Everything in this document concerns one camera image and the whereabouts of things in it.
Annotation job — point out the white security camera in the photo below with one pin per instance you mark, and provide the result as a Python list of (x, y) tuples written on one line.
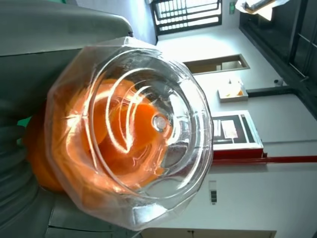
[(278, 82)]

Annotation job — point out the red fire cabinet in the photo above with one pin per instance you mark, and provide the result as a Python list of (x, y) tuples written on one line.
[(235, 131)]

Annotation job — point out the orange detergent bottle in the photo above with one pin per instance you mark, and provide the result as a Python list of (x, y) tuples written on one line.
[(128, 131)]

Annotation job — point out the green exit sign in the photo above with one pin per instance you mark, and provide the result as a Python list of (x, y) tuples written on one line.
[(232, 7)]

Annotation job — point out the small white wall panel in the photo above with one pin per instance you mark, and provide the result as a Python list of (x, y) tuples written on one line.
[(213, 193)]

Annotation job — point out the green table mat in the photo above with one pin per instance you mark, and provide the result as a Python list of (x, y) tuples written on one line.
[(23, 122)]

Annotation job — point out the grey wall tray box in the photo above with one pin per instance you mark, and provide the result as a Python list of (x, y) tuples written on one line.
[(232, 93)]

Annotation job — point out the red wall pipe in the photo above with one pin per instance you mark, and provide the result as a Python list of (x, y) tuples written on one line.
[(290, 160)]

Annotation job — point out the grey recessed wall frame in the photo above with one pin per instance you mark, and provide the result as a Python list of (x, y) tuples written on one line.
[(217, 64)]

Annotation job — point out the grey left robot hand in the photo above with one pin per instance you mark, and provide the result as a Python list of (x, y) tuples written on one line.
[(49, 33)]

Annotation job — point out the dark glass door frame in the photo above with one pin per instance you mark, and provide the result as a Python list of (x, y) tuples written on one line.
[(284, 42)]

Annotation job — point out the black barred window grille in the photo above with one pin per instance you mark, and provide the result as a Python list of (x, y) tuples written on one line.
[(188, 16)]

